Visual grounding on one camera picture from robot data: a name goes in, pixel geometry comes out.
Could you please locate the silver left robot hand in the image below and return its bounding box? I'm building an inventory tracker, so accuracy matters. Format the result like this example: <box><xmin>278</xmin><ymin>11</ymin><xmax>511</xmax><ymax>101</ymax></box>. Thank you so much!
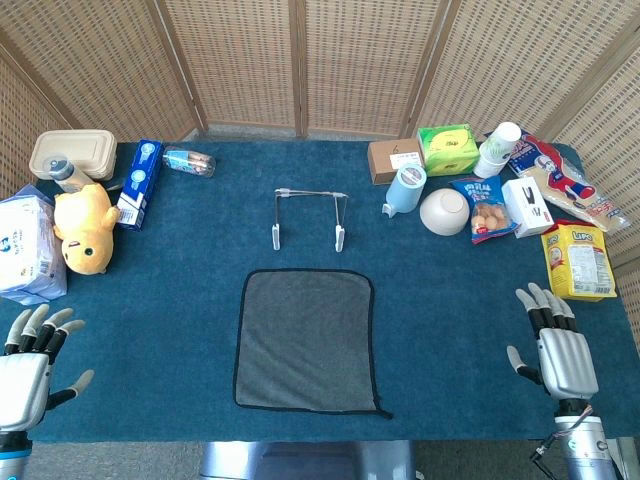
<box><xmin>0</xmin><ymin>303</ymin><xmax>95</xmax><ymax>432</ymax></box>

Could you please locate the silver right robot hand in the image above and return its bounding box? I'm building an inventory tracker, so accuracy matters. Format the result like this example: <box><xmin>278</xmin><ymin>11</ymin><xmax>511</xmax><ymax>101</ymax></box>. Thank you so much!
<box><xmin>506</xmin><ymin>282</ymin><xmax>600</xmax><ymax>401</ymax></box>

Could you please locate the grey and blue cloth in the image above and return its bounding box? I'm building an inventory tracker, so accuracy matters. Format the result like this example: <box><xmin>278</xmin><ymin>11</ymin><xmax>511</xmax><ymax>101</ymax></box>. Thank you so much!
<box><xmin>232</xmin><ymin>268</ymin><xmax>394</xmax><ymax>420</ymax></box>

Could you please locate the metal wire stand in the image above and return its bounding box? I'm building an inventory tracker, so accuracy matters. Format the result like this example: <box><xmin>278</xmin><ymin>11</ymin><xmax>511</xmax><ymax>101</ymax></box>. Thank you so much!
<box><xmin>271</xmin><ymin>187</ymin><xmax>349</xmax><ymax>253</ymax></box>

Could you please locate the yellow Lipo snack bag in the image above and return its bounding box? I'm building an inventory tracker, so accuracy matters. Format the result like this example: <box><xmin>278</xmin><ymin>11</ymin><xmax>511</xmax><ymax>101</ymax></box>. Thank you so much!
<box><xmin>540</xmin><ymin>218</ymin><xmax>619</xmax><ymax>302</ymax></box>

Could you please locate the white tissue pack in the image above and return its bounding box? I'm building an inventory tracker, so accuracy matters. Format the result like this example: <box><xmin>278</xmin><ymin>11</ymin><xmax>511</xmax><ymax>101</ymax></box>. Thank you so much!
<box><xmin>0</xmin><ymin>183</ymin><xmax>69</xmax><ymax>306</ymax></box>

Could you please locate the white stapler box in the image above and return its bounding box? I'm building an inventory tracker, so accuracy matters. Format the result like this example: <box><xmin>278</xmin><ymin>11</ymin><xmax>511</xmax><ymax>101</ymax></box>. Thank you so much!
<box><xmin>500</xmin><ymin>177</ymin><xmax>555</xmax><ymax>239</ymax></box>

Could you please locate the teal carpet table cover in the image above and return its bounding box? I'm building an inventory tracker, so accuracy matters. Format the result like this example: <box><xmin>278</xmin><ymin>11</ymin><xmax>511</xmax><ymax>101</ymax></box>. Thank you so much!
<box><xmin>0</xmin><ymin>140</ymin><xmax>640</xmax><ymax>444</ymax></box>

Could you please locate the blue cookie snack bag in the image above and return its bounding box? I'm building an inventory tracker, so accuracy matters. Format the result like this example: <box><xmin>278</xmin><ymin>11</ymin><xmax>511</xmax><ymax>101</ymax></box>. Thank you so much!
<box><xmin>448</xmin><ymin>174</ymin><xmax>521</xmax><ymax>245</ymax></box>

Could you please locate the yellow plush toy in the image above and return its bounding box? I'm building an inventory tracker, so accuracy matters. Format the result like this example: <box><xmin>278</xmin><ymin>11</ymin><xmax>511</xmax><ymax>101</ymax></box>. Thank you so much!
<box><xmin>52</xmin><ymin>182</ymin><xmax>122</xmax><ymax>276</ymax></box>

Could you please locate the red blue noodle package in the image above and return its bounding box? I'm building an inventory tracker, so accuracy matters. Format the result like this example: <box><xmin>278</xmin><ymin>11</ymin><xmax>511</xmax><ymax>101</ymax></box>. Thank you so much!
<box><xmin>482</xmin><ymin>130</ymin><xmax>631</xmax><ymax>234</ymax></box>

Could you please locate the beige upturned bowl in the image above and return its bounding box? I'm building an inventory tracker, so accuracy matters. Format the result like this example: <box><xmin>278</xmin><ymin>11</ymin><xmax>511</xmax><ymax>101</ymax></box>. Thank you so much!
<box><xmin>418</xmin><ymin>187</ymin><xmax>471</xmax><ymax>237</ymax></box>

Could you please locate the beige bottle grey cap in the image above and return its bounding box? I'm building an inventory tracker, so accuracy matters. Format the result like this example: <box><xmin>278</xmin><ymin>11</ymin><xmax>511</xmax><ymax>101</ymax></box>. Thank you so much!
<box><xmin>47</xmin><ymin>155</ymin><xmax>96</xmax><ymax>195</ymax></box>

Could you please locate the white paper cup stack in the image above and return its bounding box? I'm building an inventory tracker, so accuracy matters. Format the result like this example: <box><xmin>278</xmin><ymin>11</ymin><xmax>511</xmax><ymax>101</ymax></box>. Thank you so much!
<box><xmin>472</xmin><ymin>121</ymin><xmax>523</xmax><ymax>180</ymax></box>

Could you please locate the blue toothpaste box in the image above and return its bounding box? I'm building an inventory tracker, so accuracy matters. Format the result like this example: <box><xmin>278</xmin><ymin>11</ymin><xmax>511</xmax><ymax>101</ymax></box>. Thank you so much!
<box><xmin>115</xmin><ymin>138</ymin><xmax>165</xmax><ymax>232</ymax></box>

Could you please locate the light blue cylindrical mug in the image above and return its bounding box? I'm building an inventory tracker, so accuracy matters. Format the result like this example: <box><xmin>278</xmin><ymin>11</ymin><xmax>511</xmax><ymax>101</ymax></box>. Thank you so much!
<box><xmin>382</xmin><ymin>162</ymin><xmax>428</xmax><ymax>220</ymax></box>

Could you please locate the beige lunch box container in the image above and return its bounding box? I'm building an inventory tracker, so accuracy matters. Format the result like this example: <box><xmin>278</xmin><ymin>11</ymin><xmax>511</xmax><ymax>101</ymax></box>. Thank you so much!
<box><xmin>28</xmin><ymin>129</ymin><xmax>119</xmax><ymax>182</ymax></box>

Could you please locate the green tissue pack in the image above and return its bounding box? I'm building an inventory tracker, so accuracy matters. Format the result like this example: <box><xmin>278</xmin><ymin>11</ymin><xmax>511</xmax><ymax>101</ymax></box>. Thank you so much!
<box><xmin>417</xmin><ymin>123</ymin><xmax>481</xmax><ymax>177</ymax></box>

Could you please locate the brown cardboard box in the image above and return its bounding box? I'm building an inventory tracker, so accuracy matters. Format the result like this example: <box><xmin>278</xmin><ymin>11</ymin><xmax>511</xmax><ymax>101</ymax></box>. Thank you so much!
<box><xmin>367</xmin><ymin>138</ymin><xmax>426</xmax><ymax>186</ymax></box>

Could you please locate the clear plastic snack bottle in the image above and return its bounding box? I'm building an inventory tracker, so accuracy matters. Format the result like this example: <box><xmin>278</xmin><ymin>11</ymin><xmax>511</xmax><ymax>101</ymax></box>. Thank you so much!
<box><xmin>162</xmin><ymin>145</ymin><xmax>217</xmax><ymax>179</ymax></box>

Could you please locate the silver robot torso base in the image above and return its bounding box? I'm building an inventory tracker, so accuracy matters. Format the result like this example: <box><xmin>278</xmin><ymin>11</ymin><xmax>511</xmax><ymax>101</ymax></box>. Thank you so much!
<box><xmin>199</xmin><ymin>440</ymin><xmax>417</xmax><ymax>480</ymax></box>

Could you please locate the wicker folding screen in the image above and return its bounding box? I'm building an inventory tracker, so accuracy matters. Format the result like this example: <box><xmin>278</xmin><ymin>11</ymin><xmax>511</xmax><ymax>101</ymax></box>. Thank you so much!
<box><xmin>0</xmin><ymin>0</ymin><xmax>640</xmax><ymax>441</ymax></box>

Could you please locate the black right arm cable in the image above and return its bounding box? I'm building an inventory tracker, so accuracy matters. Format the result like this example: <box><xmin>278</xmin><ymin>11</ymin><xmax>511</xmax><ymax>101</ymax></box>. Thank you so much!
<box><xmin>530</xmin><ymin>405</ymin><xmax>596</xmax><ymax>464</ymax></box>

